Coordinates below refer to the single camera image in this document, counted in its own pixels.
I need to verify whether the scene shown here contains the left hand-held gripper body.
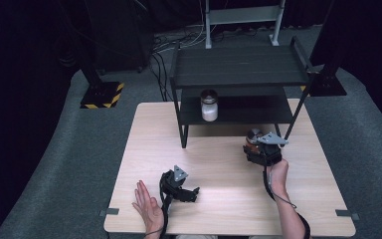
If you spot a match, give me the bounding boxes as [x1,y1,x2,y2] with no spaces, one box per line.
[159,164,191,201]

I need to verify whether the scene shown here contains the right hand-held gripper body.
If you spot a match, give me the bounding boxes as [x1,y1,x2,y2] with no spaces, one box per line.
[251,131,289,167]

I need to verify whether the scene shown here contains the white powder glass jar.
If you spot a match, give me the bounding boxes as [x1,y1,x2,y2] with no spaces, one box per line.
[200,89,220,122]

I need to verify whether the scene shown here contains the black two-tier shelf rack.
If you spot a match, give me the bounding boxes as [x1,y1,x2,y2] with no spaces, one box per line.
[168,35,324,149]

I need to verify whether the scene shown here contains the person's right hand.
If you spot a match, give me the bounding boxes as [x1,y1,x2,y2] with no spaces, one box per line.
[266,158,290,197]

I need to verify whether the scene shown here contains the person's left hand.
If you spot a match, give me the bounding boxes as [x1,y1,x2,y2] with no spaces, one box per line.
[131,179,165,235]

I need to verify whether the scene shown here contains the grey tape strip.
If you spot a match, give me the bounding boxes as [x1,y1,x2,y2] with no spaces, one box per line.
[334,208,360,221]
[98,207,120,217]

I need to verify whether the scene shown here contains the black stand with flat base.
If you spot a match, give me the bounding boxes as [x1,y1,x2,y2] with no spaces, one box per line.
[299,0,348,99]

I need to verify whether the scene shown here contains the black stand with striped base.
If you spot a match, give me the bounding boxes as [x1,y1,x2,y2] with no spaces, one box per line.
[76,49,125,111]

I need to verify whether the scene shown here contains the dark cabinet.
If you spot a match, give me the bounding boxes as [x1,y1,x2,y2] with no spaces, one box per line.
[84,0,155,74]

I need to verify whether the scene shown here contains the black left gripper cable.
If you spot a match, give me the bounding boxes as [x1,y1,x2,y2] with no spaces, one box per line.
[143,193,174,239]

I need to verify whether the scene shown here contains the black floor cables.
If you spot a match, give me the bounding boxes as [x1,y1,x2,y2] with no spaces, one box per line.
[149,31,175,103]

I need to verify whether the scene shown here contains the white floor cables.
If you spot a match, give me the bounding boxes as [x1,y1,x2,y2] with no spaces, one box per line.
[152,0,213,54]

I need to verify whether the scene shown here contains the grey metal stand frame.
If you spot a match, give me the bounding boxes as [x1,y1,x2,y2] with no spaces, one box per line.
[204,0,287,50]

